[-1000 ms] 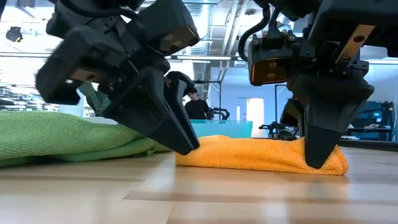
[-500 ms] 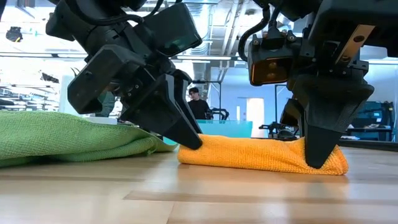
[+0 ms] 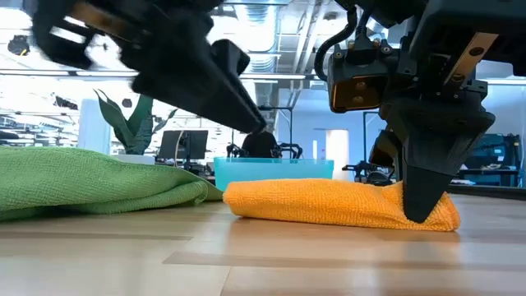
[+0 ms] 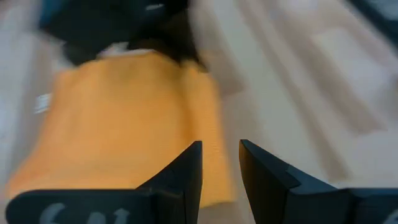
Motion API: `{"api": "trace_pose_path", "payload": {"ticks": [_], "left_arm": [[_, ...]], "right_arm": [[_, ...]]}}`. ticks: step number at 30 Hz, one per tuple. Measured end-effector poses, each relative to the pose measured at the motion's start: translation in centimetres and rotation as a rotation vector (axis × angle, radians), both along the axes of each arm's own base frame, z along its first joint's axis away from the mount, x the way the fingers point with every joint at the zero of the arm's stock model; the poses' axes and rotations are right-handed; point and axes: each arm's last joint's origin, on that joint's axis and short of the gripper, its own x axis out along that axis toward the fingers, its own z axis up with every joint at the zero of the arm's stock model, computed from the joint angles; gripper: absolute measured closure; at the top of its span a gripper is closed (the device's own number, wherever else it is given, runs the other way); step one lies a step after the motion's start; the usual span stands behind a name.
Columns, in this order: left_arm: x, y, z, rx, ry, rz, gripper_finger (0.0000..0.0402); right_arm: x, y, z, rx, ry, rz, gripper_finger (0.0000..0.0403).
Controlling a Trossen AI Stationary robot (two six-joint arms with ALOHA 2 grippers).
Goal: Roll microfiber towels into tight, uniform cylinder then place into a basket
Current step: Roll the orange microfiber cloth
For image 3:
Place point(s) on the dark wall screen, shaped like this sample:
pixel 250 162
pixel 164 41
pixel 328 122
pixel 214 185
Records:
pixel 503 150

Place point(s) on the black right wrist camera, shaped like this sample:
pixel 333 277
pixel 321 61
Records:
pixel 357 82

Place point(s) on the black aluminium table frame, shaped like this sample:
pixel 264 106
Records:
pixel 493 192

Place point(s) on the green microfiber towel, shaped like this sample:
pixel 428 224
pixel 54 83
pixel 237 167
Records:
pixel 61 181

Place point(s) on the orange microfiber towel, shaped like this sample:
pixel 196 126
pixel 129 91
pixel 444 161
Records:
pixel 308 201

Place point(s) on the snake plant in white pot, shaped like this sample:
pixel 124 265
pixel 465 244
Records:
pixel 135 131

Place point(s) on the silver ventilation duct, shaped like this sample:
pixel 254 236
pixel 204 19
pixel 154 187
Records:
pixel 265 61

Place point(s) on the person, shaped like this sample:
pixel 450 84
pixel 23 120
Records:
pixel 259 146

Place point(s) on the overhead light bar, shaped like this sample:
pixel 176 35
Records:
pixel 287 76

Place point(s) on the teal plastic basket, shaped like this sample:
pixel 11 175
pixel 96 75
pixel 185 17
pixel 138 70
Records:
pixel 287 170

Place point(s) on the black desktop monitor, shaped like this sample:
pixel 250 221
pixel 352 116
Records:
pixel 183 144

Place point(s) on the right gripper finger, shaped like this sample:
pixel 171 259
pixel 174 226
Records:
pixel 386 150
pixel 435 144

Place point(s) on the black background robot arm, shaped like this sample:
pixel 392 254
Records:
pixel 292 151
pixel 236 152
pixel 361 167

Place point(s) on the black ceiling camera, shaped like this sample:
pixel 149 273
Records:
pixel 18 44

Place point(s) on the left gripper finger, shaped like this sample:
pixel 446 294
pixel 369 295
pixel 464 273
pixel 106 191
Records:
pixel 205 90
pixel 232 55

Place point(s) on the white pillar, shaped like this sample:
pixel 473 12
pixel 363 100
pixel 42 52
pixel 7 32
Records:
pixel 94 127

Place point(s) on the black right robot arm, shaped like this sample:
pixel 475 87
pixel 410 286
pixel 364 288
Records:
pixel 394 10

